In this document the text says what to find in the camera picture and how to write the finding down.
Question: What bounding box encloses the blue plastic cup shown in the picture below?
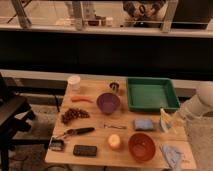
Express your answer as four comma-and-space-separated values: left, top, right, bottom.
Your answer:
159, 117, 166, 132

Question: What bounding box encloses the clear plastic cup white lid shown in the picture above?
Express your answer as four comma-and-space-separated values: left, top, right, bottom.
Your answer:
68, 75, 81, 91

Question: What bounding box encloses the blue grey cloth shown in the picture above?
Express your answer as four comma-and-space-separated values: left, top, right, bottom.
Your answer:
161, 144, 182, 171

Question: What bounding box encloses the blue sponge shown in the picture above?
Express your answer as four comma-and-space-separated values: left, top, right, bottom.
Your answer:
134, 119, 154, 131

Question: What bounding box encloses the green plastic tray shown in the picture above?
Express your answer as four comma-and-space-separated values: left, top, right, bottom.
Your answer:
126, 77, 180, 112

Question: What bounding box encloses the orange bowl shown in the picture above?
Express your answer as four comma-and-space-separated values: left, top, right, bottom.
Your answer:
128, 133, 156, 163

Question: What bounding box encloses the yellow apple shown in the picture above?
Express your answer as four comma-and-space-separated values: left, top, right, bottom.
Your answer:
107, 134, 121, 150

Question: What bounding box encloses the purple bowl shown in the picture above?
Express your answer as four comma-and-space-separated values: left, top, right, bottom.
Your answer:
96, 93, 120, 114

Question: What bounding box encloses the small metal can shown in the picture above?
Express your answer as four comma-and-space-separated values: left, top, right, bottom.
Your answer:
109, 82, 119, 93

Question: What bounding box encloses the black rectangular block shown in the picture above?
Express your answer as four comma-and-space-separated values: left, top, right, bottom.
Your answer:
73, 145, 97, 157

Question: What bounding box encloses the bunch of dark grapes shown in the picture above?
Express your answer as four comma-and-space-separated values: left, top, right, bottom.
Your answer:
61, 108, 90, 125

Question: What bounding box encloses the orange carrot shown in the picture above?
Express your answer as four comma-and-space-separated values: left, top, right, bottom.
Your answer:
71, 96, 93, 103

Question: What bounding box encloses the small black metal clip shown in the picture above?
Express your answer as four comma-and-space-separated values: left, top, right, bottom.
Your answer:
49, 139, 64, 151

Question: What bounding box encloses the black chair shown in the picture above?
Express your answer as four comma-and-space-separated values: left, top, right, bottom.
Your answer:
0, 73, 35, 171

